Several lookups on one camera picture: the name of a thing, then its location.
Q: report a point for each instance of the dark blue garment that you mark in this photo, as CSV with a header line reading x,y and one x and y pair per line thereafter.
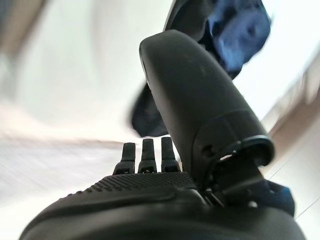
x,y
240,32

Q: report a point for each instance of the white bed sheet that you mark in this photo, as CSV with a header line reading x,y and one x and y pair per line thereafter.
x,y
62,87

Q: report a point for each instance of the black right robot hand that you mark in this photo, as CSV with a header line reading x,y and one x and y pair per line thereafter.
x,y
190,105

